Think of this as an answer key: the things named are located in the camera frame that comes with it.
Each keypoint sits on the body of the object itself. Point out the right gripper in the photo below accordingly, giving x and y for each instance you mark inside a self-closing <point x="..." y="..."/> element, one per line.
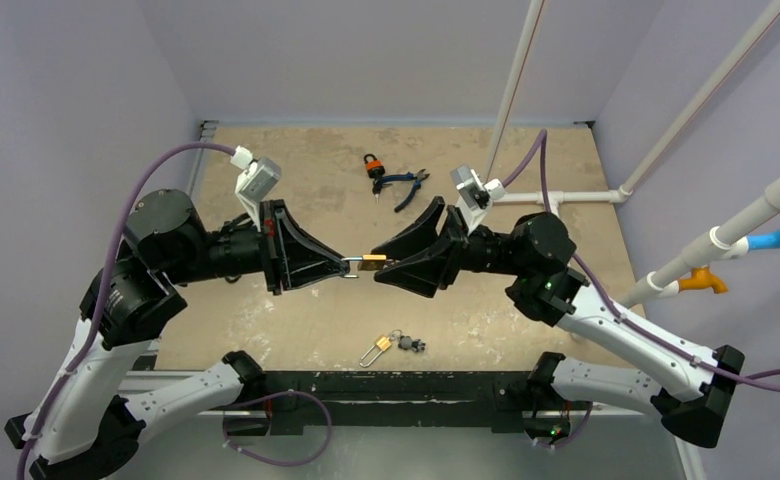
<point x="455" y="245"/>

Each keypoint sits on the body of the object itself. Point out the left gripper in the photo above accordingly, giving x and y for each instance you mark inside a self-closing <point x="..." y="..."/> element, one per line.
<point x="300" y="266"/>

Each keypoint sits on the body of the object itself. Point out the long shackle brass padlock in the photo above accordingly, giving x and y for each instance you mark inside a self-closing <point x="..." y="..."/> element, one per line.
<point x="375" y="351"/>

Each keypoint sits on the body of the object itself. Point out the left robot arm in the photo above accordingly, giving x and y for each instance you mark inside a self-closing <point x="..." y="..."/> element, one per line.
<point x="83" y="428"/>

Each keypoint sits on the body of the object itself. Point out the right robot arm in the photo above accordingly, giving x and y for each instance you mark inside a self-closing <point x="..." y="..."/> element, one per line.
<point x="688" y="387"/>

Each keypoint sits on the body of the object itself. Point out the orange black padlock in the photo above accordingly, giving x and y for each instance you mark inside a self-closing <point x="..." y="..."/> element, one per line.
<point x="373" y="166"/>

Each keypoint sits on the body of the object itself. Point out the orange tap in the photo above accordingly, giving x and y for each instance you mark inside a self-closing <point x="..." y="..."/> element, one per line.
<point x="702" y="278"/>

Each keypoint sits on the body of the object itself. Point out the grey insulated pipe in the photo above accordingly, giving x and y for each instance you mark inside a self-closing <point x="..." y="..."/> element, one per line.
<point x="708" y="247"/>

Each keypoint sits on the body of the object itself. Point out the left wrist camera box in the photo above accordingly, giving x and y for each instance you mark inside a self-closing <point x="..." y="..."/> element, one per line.
<point x="257" y="177"/>

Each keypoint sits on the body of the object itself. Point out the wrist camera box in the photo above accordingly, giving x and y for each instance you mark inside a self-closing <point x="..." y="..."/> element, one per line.
<point x="476" y="199"/>
<point x="257" y="177"/>

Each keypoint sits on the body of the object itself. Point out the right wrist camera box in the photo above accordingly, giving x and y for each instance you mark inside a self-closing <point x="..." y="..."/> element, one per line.
<point x="476" y="199"/>

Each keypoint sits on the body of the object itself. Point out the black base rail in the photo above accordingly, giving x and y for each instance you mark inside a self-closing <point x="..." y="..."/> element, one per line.
<point x="286" y="402"/>

